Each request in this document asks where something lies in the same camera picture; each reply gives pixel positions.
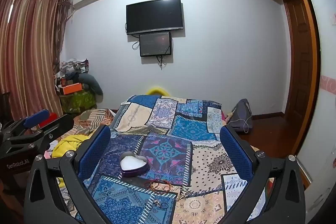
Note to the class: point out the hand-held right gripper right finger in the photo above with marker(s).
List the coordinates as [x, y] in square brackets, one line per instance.
[236, 153]

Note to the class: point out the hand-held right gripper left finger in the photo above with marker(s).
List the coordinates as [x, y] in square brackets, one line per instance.
[97, 150]

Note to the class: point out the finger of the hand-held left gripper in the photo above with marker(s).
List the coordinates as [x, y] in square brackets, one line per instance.
[36, 117]
[56, 127]

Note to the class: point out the purple heart-shaped tin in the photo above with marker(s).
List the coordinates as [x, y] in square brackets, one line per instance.
[132, 164]

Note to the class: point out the yellow cartoon blanket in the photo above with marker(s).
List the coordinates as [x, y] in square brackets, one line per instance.
[67, 144]

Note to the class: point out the pink cloth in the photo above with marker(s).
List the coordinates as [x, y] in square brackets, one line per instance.
[48, 154]

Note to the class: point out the green printed box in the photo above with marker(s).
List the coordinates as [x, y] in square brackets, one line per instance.
[77, 103]

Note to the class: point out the striped brown bedsheet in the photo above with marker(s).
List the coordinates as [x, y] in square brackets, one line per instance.
[92, 119]

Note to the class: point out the grey bag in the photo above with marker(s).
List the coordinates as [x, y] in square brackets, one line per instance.
[242, 113]

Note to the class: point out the orange box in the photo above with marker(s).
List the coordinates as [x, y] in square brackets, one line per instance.
[72, 88]

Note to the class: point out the pile of clothes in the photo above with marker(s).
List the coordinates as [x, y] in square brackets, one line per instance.
[73, 67]

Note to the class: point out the striped red curtain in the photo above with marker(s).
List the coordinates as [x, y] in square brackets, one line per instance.
[29, 50]

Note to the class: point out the patchwork printed blanket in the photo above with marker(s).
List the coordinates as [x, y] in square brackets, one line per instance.
[168, 134]

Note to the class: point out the yellow round object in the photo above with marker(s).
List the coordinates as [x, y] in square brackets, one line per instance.
[157, 90]

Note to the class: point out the brown wooden door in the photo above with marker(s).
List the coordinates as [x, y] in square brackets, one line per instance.
[302, 69]

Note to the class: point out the pink wall sticker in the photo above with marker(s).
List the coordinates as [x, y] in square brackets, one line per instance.
[328, 84]

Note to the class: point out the small black wall monitor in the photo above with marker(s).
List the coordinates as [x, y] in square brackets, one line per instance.
[155, 44]

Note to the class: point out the black wall television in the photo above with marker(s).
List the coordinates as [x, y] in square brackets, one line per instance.
[154, 16]

